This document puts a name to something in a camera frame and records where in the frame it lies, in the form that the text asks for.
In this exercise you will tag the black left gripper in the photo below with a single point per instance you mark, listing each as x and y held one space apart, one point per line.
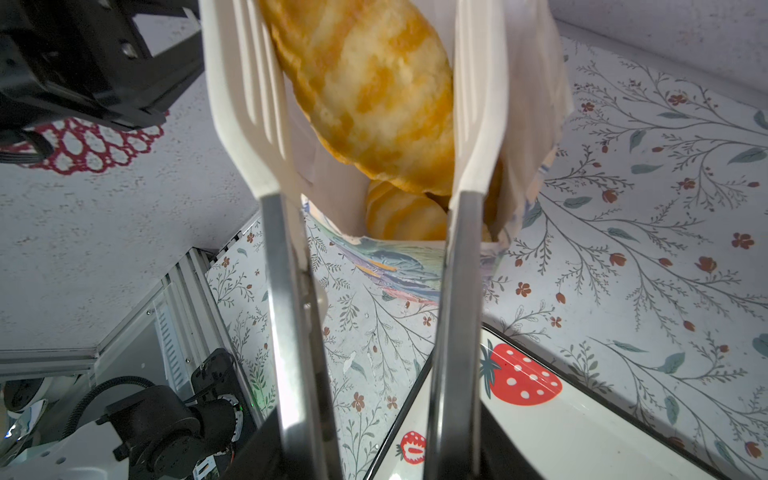
87 60

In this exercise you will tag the cream slotted tongs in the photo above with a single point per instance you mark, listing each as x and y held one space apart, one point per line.
247 96

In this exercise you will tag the large oval striped loaf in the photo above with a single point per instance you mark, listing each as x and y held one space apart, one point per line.
374 81

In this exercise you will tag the striped roll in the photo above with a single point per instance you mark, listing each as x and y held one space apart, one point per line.
396 215

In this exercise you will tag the floral paper bag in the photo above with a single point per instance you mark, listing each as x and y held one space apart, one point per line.
539 102

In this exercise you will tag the white strawberry tray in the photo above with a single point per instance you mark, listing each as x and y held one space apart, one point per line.
485 407

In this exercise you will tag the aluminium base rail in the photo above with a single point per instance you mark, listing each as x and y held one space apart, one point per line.
69 324

